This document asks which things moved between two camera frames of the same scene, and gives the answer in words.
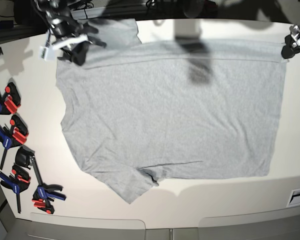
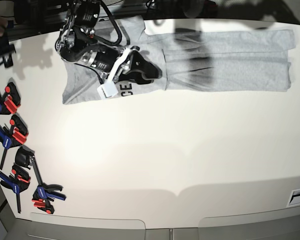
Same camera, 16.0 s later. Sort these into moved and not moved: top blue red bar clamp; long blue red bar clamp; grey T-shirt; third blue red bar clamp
Moved: grey T-shirt
Not moved: third blue red bar clamp; long blue red bar clamp; top blue red bar clamp
